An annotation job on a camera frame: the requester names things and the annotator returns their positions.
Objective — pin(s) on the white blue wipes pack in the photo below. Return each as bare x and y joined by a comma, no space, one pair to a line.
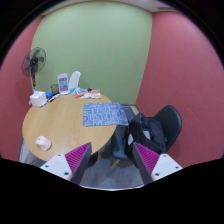
63,84

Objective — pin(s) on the round wooden table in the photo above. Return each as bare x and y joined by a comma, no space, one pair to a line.
61,121

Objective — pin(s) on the dark green cup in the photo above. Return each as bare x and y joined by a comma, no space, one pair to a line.
54,89

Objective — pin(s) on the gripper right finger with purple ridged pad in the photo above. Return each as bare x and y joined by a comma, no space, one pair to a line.
151,165

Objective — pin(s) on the white orange snack packet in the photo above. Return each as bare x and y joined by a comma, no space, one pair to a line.
95,94

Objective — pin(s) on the black backpack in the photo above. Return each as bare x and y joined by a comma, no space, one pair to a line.
146,131

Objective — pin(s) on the white tissue box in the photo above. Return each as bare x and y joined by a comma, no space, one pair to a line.
38,98

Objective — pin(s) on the black chair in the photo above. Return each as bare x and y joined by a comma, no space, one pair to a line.
170,121

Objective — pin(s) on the white chair behind table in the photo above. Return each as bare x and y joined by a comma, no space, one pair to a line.
74,80

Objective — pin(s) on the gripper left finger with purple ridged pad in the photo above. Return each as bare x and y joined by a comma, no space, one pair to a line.
70,166

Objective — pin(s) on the black standing fan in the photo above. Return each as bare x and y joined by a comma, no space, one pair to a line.
33,63

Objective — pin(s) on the blue patterned mouse pad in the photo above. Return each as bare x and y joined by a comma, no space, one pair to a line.
104,114

